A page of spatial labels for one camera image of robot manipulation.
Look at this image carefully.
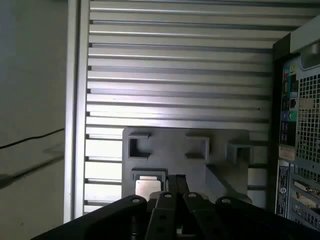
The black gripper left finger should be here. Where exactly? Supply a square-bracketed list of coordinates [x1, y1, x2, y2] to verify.
[31, 174, 178, 240]

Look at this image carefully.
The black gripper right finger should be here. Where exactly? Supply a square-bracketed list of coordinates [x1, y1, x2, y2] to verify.
[176, 174, 320, 240]

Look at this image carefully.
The silver square CPU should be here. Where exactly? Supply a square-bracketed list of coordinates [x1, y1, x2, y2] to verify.
[135, 175, 164, 201]

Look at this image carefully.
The grey plastic parts rack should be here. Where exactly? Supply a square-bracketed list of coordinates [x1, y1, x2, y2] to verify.
[121, 126, 254, 208]

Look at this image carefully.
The dark grey PC case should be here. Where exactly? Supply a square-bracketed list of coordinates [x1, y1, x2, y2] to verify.
[271, 23, 320, 227]

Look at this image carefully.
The thin black floor cable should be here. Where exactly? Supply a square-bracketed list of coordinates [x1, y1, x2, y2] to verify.
[0, 127, 66, 149]

